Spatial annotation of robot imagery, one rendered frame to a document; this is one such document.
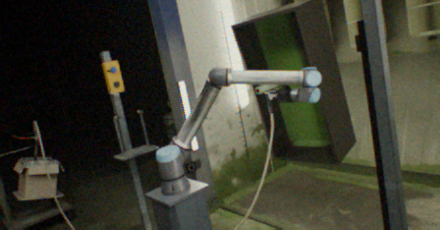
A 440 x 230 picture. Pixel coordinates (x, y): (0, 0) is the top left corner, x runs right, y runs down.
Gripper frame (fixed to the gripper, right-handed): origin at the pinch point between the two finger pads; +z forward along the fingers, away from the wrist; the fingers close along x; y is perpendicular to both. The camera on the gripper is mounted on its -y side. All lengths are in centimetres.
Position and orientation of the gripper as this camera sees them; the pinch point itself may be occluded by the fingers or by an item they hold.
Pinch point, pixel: (267, 90)
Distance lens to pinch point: 234.9
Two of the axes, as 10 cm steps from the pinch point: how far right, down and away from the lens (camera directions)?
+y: 1.6, 9.5, 2.5
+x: 6.7, -2.9, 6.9
